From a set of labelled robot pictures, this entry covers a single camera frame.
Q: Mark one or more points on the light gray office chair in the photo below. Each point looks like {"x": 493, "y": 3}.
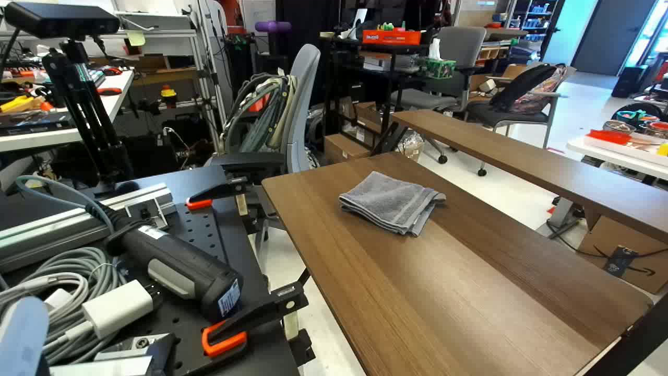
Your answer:
{"x": 304, "y": 106}

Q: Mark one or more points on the flat cardboard box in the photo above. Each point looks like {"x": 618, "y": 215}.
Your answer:
{"x": 618, "y": 253}

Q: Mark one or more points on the orange plastic box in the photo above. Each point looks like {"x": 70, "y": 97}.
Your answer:
{"x": 390, "y": 37}

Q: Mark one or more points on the black stereo camera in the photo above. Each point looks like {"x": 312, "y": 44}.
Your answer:
{"x": 58, "y": 20}

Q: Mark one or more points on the aluminium extrusion rail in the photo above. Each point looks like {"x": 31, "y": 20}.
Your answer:
{"x": 55, "y": 223}

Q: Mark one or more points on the black mesh chair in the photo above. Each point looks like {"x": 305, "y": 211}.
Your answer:
{"x": 519, "y": 94}

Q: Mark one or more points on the gray towel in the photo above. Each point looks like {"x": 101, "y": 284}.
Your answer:
{"x": 392, "y": 202}

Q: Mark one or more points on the purple cylinder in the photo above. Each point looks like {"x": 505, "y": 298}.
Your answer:
{"x": 271, "y": 26}

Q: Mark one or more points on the brown cardboard storage box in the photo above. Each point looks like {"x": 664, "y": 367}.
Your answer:
{"x": 344, "y": 148}

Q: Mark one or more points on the gray fabric office chair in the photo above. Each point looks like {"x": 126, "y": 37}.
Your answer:
{"x": 455, "y": 56}

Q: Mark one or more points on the green wipes container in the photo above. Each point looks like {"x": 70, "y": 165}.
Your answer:
{"x": 438, "y": 65}

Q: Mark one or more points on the white workbench table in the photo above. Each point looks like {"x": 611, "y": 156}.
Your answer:
{"x": 64, "y": 126}

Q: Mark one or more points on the black box white label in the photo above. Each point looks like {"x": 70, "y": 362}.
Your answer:
{"x": 118, "y": 355}

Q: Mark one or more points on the red flat object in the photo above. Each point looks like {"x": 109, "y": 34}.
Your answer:
{"x": 609, "y": 137}

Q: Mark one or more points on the white table with clutter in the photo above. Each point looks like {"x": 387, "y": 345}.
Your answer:
{"x": 618, "y": 156}

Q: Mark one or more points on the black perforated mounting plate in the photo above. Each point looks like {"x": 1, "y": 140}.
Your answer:
{"x": 230, "y": 242}

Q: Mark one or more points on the black handheld device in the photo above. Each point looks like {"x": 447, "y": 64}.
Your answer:
{"x": 181, "y": 269}

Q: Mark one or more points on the black camera tripod stand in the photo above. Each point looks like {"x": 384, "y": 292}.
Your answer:
{"x": 87, "y": 117}

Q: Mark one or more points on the brown wooden shelf board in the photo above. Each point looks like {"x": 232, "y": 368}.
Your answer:
{"x": 544, "y": 168}

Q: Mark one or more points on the light blue rounded object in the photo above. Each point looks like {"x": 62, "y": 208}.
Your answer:
{"x": 21, "y": 338}

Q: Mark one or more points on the white power adapter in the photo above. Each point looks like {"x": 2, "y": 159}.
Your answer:
{"x": 118, "y": 306}

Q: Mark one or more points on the yellow tool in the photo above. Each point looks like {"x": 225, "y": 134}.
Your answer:
{"x": 21, "y": 106}

